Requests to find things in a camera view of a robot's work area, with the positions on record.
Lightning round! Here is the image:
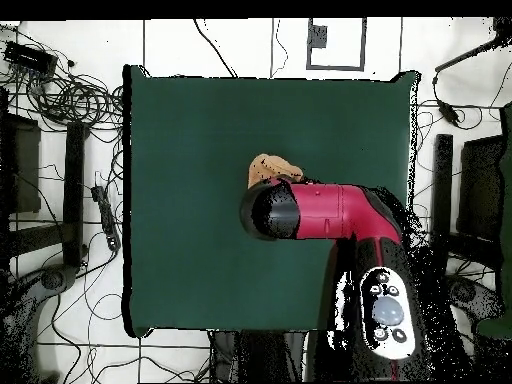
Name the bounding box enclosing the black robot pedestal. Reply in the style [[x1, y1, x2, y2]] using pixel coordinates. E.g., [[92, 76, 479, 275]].
[[208, 329, 308, 383]]

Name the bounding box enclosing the black flat panel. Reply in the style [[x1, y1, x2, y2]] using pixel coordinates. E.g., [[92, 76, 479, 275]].
[[0, 113, 42, 215], [457, 135, 506, 241]]

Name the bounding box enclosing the black cable tangle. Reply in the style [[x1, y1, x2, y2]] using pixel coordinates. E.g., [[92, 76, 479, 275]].
[[0, 23, 125, 133]]

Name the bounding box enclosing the black power adapter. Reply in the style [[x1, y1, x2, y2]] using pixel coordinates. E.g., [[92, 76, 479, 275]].
[[436, 99, 462, 128]]

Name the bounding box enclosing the small grey square plate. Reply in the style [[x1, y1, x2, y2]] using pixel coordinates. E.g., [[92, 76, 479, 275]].
[[307, 24, 328, 49]]

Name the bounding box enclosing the black box device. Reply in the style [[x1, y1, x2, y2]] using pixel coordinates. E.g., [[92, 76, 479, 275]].
[[3, 40, 59, 76]]

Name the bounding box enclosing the black tripod leg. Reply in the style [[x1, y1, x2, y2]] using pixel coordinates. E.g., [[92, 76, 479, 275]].
[[434, 16, 512, 74]]

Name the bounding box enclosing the dark green tablecloth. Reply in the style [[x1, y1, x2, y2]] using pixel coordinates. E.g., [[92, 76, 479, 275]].
[[121, 63, 421, 339]]

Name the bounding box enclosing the tan terry towel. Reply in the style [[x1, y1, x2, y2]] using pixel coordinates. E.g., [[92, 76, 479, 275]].
[[247, 153, 305, 189]]

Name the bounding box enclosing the black power strip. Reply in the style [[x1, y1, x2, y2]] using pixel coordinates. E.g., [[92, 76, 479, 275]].
[[90, 184, 122, 252]]

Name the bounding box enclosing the black crossbar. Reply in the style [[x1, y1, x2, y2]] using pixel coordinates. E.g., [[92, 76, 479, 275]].
[[0, 221, 67, 259], [451, 231, 503, 267]]

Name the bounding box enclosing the black upright bar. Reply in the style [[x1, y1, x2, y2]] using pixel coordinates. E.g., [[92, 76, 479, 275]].
[[62, 121, 88, 268], [431, 133, 454, 257]]

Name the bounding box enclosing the grey square frame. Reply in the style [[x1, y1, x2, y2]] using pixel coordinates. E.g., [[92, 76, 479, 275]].
[[306, 17, 368, 72]]

